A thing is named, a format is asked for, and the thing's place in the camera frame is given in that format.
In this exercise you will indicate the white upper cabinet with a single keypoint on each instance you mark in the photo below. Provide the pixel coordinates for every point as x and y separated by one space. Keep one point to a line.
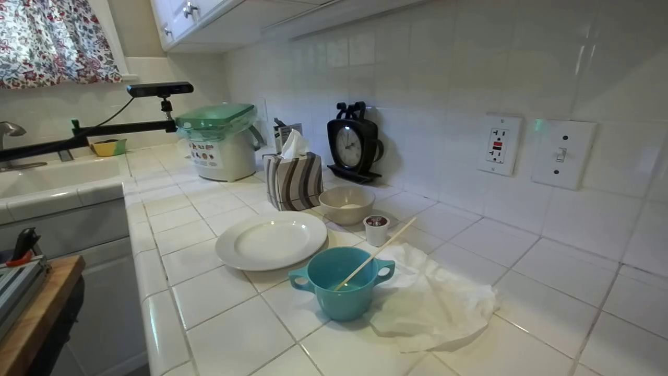
220 26

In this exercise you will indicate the cream ceramic bowl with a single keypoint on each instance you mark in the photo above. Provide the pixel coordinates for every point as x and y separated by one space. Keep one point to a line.
346 205

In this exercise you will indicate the striped tissue box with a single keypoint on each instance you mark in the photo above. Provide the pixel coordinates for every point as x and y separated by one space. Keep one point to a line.
293 176

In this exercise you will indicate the black mantel clock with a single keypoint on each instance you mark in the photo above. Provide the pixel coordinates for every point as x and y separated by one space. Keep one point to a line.
353 142

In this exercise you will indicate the small white pod cup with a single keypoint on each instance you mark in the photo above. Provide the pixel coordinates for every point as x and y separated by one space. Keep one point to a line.
375 228

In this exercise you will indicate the wooden chopstick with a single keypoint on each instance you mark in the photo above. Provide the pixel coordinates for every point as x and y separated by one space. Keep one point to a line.
391 241

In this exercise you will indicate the white dinner plate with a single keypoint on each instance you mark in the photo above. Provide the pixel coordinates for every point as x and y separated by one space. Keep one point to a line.
272 242

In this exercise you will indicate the white bin green lid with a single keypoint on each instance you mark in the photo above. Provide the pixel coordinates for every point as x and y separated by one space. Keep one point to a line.
222 140

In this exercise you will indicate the white cloth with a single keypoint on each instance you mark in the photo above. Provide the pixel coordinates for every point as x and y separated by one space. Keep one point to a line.
427 306

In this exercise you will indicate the white power outlet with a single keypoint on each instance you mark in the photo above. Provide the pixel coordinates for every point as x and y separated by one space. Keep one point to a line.
502 140

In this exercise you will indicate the floral curtain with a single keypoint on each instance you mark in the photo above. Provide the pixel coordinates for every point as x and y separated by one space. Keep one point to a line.
49 42

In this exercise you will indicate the wooden side table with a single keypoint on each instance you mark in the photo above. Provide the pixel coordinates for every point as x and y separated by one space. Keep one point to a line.
36 340

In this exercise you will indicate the teal two-handled cup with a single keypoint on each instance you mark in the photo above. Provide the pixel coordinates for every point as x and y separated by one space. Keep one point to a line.
328 269

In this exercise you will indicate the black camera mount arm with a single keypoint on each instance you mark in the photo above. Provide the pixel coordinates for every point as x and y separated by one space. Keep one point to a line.
80 136

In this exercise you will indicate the white light switch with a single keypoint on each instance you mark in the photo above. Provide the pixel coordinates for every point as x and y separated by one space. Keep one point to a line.
562 150

